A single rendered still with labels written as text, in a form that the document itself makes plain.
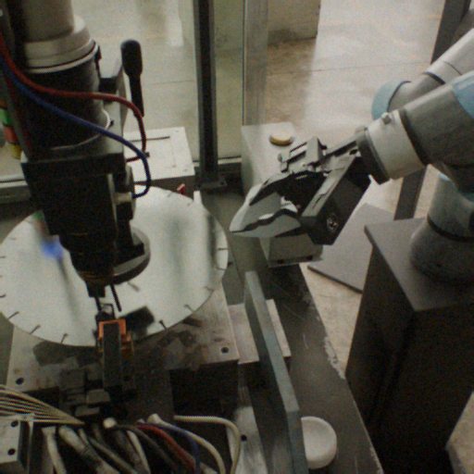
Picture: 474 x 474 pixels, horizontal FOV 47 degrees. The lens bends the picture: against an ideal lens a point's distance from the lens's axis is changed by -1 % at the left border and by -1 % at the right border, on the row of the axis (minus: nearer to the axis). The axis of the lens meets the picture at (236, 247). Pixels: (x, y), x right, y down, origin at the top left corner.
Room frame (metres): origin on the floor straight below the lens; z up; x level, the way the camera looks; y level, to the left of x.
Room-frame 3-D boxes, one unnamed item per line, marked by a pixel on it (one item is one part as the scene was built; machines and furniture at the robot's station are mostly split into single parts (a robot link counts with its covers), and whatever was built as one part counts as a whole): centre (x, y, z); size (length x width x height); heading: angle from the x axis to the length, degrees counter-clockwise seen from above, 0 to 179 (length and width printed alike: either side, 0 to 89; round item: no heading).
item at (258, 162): (0.91, -0.09, 0.82); 0.28 x 0.11 x 0.15; 11
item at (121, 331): (0.39, 0.14, 0.95); 0.10 x 0.03 x 0.07; 11
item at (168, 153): (0.92, 0.18, 0.82); 0.18 x 0.18 x 0.15; 11
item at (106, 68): (0.51, 0.14, 1.17); 0.06 x 0.05 x 0.20; 2
